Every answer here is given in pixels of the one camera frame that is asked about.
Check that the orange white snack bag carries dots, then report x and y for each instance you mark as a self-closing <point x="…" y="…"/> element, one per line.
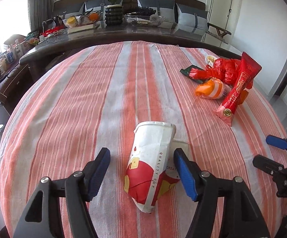
<point x="210" y="89"/>

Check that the dark glass coffee table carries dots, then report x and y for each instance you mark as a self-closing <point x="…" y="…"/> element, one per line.
<point x="108" y="36"/>

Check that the black phone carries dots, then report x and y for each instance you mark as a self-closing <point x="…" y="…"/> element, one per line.
<point x="5" y="76"/>

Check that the dark wooden sofa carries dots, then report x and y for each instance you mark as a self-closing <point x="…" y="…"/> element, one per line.
<point x="66" y="5"/>

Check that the white door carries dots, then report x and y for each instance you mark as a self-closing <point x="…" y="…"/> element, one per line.
<point x="222" y="12"/>

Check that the glass tray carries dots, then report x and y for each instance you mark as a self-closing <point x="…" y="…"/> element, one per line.
<point x="138" y="20"/>

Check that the crushed white red paper cup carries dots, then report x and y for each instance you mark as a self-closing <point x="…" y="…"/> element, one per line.
<point x="148" y="153"/>

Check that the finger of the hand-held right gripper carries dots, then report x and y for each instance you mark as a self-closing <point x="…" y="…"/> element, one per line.
<point x="265" y="163"/>
<point x="276" y="141"/>

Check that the grey curtain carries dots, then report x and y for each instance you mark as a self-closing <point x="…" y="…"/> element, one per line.
<point x="35" y="5"/>

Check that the clear tape roll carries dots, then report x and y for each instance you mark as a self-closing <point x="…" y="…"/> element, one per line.
<point x="154" y="18"/>

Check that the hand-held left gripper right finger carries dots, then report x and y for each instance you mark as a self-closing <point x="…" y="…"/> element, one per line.
<point x="185" y="176"/>

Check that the red plastic bag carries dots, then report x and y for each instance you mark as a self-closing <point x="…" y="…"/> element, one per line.
<point x="222" y="69"/>

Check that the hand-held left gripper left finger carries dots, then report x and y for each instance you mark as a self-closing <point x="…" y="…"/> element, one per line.
<point x="97" y="176"/>

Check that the black handbag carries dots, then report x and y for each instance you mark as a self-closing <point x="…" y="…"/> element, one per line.
<point x="49" y="22"/>

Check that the black woven bag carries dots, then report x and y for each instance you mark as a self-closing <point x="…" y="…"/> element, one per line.
<point x="143" y="11"/>

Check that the grey blue pillow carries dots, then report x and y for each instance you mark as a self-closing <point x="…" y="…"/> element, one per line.
<point x="165" y="7"/>
<point x="188" y="14"/>
<point x="93" y="5"/>

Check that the floral sofa cover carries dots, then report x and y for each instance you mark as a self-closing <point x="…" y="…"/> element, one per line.
<point x="215" y="38"/>

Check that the white book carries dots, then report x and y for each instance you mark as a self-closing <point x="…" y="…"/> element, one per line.
<point x="80" y="28"/>

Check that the small white yellow wrapper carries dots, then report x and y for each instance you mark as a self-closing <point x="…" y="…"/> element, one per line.
<point x="211" y="59"/>

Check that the orange fruit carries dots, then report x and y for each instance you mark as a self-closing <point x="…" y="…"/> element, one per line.
<point x="93" y="16"/>

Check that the glass fruit bowl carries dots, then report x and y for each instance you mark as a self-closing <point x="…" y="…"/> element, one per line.
<point x="81" y="19"/>

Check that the long red snack wrapper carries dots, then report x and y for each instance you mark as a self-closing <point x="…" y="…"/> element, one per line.
<point x="235" y="91"/>

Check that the group of cosmetic bottles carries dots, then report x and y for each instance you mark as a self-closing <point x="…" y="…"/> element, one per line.
<point x="6" y="57"/>

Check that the red box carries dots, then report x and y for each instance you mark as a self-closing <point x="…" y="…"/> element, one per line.
<point x="50" y="31"/>

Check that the yellow fruit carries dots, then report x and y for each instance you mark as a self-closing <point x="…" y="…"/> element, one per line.
<point x="71" y="21"/>

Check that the orange striped tablecloth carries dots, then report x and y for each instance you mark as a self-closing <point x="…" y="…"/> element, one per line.
<point x="71" y="104"/>

